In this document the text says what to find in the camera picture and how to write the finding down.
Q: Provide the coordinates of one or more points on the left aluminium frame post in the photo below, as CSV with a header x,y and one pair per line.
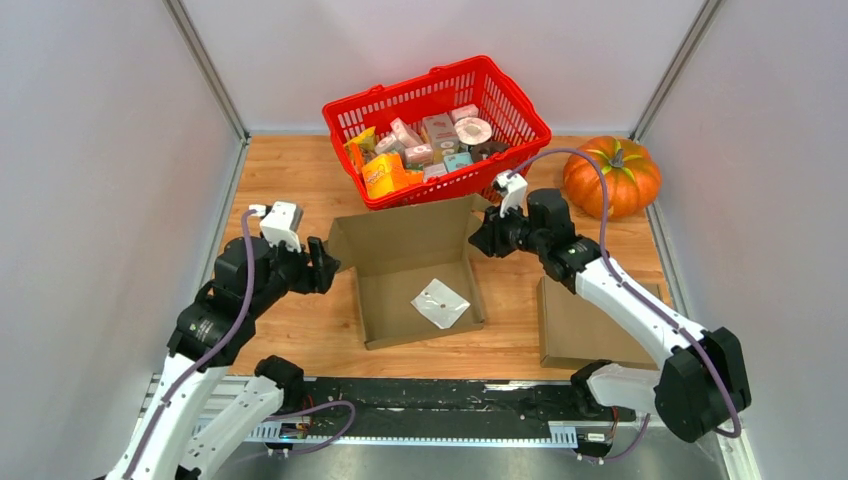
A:
x,y
191,36

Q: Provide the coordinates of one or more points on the right aluminium frame post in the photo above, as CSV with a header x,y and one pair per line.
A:
x,y
691,40

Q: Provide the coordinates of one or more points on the aluminium frame post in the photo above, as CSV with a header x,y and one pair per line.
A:
x,y
191,36
691,40

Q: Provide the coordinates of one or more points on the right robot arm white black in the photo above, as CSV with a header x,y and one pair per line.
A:
x,y
699,384

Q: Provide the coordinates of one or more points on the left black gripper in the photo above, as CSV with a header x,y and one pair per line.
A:
x,y
320,275

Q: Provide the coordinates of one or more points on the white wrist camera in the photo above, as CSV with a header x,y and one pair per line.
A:
x,y
512,187
279,224

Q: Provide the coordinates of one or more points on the orange snack box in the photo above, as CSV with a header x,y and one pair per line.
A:
x,y
385,174

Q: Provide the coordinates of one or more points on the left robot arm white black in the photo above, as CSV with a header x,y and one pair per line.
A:
x,y
250,276

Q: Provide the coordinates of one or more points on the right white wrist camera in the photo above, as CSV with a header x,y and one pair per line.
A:
x,y
512,187

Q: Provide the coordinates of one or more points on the brown cardboard sheet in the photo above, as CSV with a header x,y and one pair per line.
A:
x,y
396,252

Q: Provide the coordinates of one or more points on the orange pumpkin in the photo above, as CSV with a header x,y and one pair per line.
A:
x,y
632,178

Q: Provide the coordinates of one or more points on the white paper packet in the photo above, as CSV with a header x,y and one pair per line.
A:
x,y
440,305

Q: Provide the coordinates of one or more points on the red plastic shopping basket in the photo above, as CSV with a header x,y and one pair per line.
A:
x,y
428,107

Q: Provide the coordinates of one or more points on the pink white round roll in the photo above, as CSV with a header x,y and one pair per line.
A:
x,y
473,131

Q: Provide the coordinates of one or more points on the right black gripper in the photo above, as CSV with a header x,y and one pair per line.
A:
x,y
489,236

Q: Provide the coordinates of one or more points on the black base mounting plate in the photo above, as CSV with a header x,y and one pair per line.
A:
x,y
443,408

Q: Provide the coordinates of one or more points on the brown cardboard box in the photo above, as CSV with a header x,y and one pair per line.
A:
x,y
574,333

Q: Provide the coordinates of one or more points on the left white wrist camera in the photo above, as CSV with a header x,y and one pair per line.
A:
x,y
279,224

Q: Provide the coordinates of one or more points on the yellow snack packet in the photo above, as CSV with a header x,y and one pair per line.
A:
x,y
361,148

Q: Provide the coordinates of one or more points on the teal small box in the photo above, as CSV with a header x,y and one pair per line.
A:
x,y
458,161

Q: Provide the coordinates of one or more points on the dark brown round item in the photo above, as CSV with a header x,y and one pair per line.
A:
x,y
487,149

